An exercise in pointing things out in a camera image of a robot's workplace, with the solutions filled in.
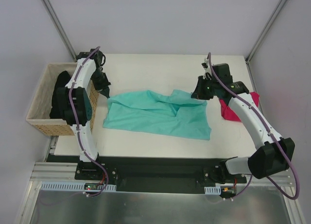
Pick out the teal t shirt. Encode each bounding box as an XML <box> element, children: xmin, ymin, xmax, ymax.
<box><xmin>103</xmin><ymin>89</ymin><xmax>211</xmax><ymax>140</ymax></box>

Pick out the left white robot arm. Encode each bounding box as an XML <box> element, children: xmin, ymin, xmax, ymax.
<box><xmin>56</xmin><ymin>46</ymin><xmax>111</xmax><ymax>180</ymax></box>

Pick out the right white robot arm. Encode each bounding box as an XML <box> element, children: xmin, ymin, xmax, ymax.
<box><xmin>191</xmin><ymin>63</ymin><xmax>295</xmax><ymax>183</ymax></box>

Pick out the folded pink t shirt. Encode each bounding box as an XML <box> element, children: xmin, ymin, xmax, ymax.
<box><xmin>219</xmin><ymin>92</ymin><xmax>260</xmax><ymax>122</ymax></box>

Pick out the black t shirt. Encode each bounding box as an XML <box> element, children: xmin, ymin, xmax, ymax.
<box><xmin>49</xmin><ymin>70</ymin><xmax>71</xmax><ymax>120</ymax></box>

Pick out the wicker laundry basket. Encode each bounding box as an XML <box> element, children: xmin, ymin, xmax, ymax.
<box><xmin>26</xmin><ymin>62</ymin><xmax>100</xmax><ymax>137</ymax></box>

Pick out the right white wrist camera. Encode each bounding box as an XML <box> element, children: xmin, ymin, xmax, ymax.
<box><xmin>201</xmin><ymin>56</ymin><xmax>212</xmax><ymax>80</ymax></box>

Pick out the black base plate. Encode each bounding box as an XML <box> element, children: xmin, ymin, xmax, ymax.
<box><xmin>74</xmin><ymin>156</ymin><xmax>246</xmax><ymax>194</ymax></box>

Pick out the right slotted cable duct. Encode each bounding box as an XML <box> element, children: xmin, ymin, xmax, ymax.
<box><xmin>204</xmin><ymin>186</ymin><xmax>222</xmax><ymax>195</ymax></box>

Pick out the slotted cable duct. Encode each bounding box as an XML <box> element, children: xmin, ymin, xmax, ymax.
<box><xmin>204</xmin><ymin>186</ymin><xmax>222</xmax><ymax>195</ymax></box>
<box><xmin>41</xmin><ymin>182</ymin><xmax>117</xmax><ymax>192</ymax></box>

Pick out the aluminium rail frame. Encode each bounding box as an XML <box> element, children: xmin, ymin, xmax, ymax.
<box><xmin>30</xmin><ymin>134</ymin><xmax>292</xmax><ymax>186</ymax></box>

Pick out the left slotted cable duct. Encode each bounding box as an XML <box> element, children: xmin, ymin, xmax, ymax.
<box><xmin>41</xmin><ymin>182</ymin><xmax>117</xmax><ymax>192</ymax></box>

